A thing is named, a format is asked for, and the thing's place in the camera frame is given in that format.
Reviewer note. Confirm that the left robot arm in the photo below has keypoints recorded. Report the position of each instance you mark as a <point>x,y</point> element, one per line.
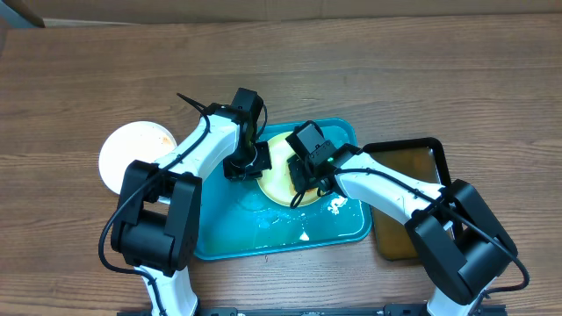
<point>154,230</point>

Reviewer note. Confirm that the green rimmed white plate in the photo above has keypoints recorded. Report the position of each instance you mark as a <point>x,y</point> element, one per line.
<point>276,183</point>

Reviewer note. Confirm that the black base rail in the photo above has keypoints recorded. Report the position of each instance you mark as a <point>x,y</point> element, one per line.
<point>387,310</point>

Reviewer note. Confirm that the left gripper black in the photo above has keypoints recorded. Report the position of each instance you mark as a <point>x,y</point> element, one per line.
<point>234,174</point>

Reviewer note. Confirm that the black tray with brown water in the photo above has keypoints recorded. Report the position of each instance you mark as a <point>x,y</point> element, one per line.
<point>423,159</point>

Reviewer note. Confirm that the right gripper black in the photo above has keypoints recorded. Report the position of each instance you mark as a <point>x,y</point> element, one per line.
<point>299,169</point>

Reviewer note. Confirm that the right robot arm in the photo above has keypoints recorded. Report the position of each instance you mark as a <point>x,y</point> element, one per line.
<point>461,244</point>

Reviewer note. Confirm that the teal plastic serving tray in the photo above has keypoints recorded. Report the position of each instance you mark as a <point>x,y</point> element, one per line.
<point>237,219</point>

